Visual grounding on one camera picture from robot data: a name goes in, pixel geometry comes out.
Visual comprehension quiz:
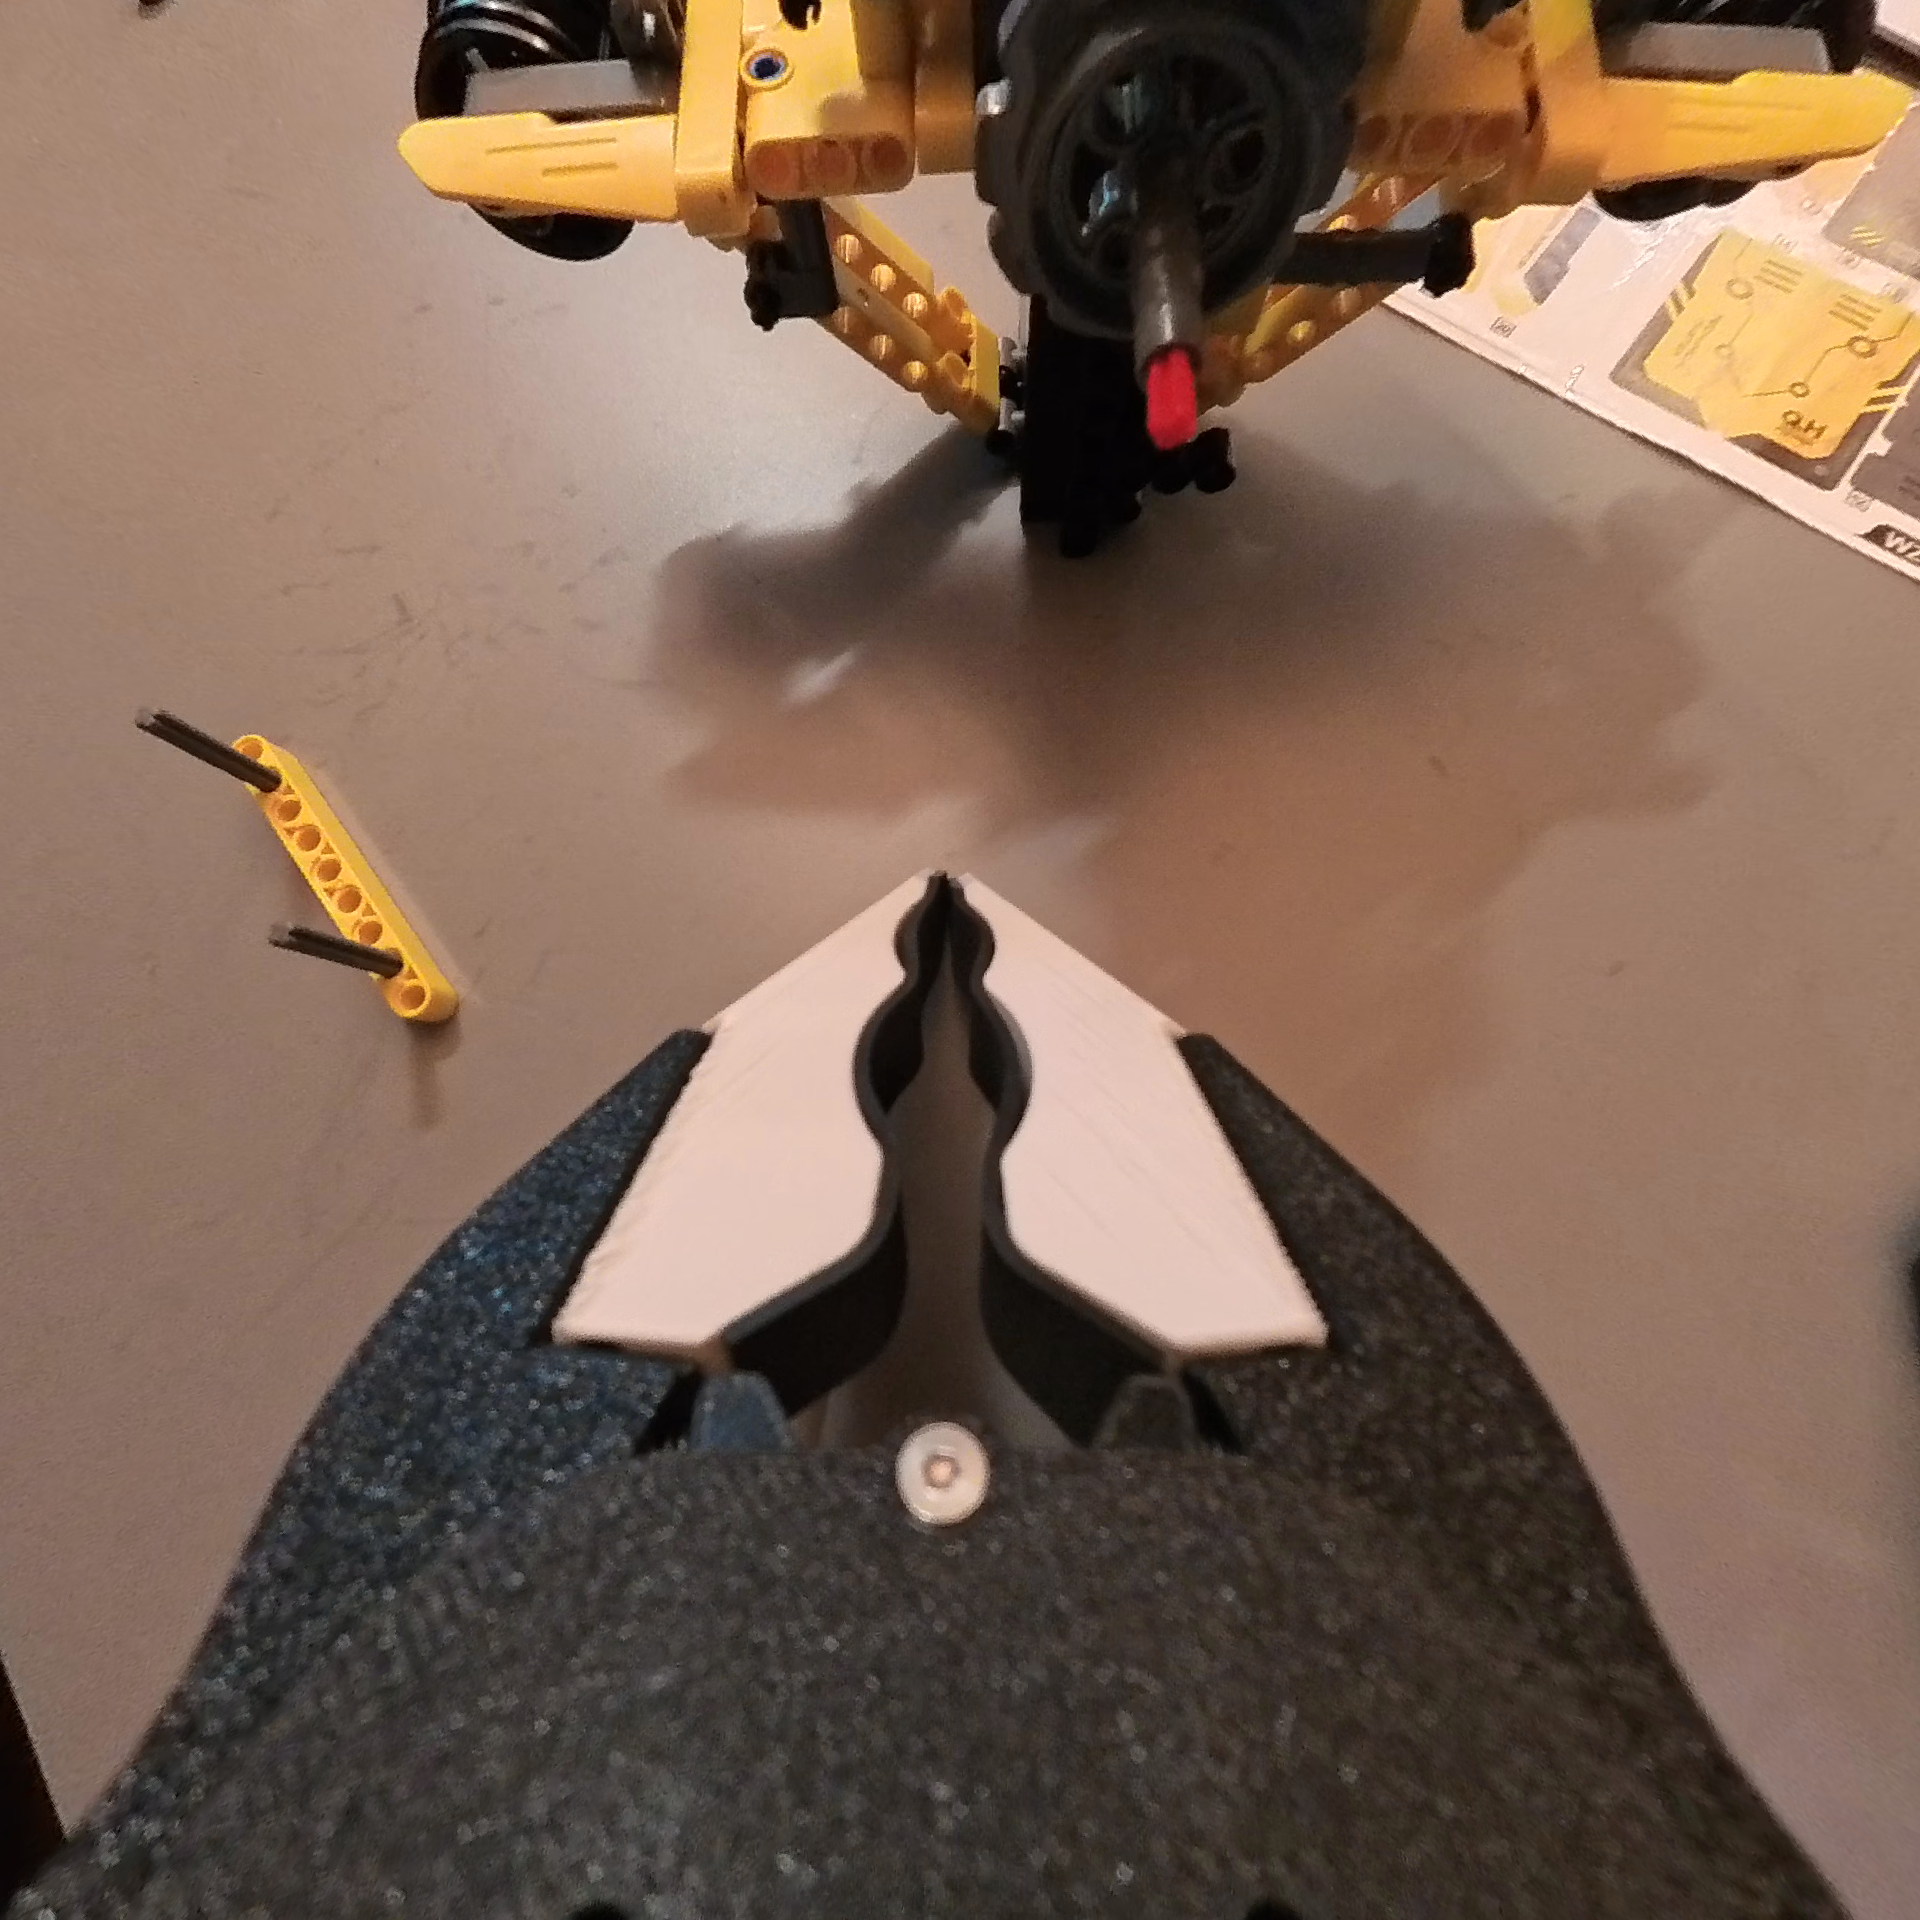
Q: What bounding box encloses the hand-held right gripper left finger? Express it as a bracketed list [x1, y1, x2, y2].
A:
[551, 870, 949, 1420]

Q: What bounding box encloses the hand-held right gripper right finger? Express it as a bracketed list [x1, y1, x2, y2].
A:
[945, 870, 1333, 1443]

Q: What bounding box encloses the yellow perforated toy beam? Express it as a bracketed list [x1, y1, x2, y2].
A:
[230, 730, 454, 1029]

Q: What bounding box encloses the yellow printed sticker sheet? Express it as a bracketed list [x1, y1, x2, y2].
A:
[1388, 87, 1920, 586]

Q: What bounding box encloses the yellow and black toy vehicle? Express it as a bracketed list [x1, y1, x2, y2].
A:
[400, 0, 1912, 565]

